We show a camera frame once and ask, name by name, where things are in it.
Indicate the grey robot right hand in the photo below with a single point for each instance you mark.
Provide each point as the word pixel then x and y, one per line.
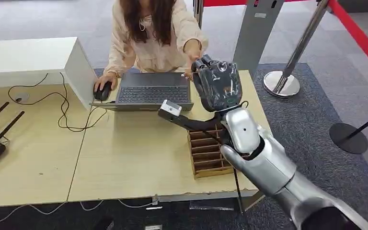
pixel 219 85

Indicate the person's left hand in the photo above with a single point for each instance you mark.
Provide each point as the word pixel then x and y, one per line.
pixel 193 50

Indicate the person's right hand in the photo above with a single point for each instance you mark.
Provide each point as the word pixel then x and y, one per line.
pixel 107 78

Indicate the black computer mouse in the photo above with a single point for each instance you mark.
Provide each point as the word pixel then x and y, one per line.
pixel 102 94

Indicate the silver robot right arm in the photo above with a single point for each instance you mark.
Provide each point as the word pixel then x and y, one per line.
pixel 276 168

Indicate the person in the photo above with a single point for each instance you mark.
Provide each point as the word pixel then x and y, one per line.
pixel 154 47

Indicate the dark grey laptop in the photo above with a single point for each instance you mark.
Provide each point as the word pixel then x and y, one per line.
pixel 154 92

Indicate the red barrier belt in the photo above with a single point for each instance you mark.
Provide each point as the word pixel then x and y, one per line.
pixel 223 3
pixel 361 39

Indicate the grey kiosk stand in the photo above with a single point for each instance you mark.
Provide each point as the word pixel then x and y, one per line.
pixel 255 38

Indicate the wooden slotted card box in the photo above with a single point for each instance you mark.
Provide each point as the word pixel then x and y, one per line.
pixel 207 158

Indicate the white box shelf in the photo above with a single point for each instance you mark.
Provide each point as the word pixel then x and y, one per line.
pixel 25 59

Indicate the small grey round plug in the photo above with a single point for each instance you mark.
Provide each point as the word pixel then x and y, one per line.
pixel 22 96

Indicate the dark grey carpet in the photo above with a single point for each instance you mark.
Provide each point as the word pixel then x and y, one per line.
pixel 317 133

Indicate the grey tape strip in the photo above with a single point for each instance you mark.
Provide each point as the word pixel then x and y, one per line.
pixel 211 208

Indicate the grey metal post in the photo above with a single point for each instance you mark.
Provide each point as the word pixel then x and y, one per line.
pixel 198 11

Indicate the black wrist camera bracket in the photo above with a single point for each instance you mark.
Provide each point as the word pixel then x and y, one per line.
pixel 196 122

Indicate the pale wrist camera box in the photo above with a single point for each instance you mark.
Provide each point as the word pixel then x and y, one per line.
pixel 171 108

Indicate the chrome stanchion post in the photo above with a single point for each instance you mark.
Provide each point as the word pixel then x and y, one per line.
pixel 281 83

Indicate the small metal desk bracket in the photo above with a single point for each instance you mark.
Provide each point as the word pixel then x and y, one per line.
pixel 155 200

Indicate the black stanchion post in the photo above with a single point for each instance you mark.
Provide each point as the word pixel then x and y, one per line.
pixel 349 138

